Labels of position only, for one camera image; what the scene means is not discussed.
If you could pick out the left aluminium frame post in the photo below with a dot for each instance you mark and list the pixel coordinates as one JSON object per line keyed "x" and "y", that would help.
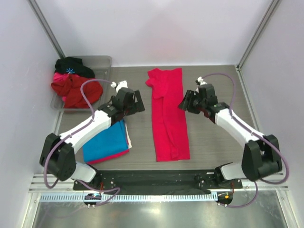
{"x": 46, "y": 27}

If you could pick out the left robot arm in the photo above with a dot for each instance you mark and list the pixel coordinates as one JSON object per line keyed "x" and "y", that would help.
{"x": 58, "y": 153}

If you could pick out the crimson pink t-shirt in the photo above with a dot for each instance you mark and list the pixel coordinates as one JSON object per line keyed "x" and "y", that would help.
{"x": 169, "y": 125}

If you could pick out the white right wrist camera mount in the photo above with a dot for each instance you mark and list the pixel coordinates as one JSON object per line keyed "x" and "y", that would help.
{"x": 200, "y": 81}

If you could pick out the dark red t-shirt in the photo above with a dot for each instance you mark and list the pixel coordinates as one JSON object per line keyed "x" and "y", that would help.
{"x": 92, "y": 90}

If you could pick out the slotted white cable duct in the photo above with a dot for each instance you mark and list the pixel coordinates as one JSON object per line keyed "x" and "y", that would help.
{"x": 94, "y": 197}

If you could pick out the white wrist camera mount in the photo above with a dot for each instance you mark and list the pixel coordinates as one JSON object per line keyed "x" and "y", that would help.
{"x": 200, "y": 81}
{"x": 119, "y": 85}

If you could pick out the right aluminium frame post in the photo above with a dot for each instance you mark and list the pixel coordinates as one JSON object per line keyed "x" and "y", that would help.
{"x": 259, "y": 31}

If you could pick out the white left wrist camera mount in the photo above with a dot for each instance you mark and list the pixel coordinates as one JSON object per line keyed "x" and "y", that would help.
{"x": 119, "y": 85}

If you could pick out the grey plastic bin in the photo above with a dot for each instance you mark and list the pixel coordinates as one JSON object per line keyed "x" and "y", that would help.
{"x": 101, "y": 66}

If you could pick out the aluminium frame post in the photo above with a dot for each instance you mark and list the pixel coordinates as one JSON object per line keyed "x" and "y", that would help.
{"x": 46, "y": 27}
{"x": 259, "y": 31}

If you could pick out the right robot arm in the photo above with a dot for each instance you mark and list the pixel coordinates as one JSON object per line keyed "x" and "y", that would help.
{"x": 260, "y": 157}

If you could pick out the aluminium front rail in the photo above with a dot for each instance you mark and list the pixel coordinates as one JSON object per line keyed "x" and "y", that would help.
{"x": 38, "y": 185}

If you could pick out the black t-shirt with blue print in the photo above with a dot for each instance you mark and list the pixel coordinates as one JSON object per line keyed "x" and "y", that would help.
{"x": 73, "y": 65}

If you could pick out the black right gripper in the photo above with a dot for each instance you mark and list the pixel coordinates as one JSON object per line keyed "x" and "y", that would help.
{"x": 186, "y": 104}

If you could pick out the folded blue t-shirt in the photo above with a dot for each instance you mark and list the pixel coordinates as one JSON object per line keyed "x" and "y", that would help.
{"x": 107, "y": 145}

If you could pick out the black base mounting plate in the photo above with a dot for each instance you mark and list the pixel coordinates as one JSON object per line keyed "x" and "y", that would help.
{"x": 161, "y": 179}

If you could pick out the pink t-shirt in bin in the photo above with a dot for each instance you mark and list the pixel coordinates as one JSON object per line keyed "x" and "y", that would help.
{"x": 61, "y": 85}

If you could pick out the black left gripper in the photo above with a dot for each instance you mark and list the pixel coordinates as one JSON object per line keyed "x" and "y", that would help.
{"x": 137, "y": 107}

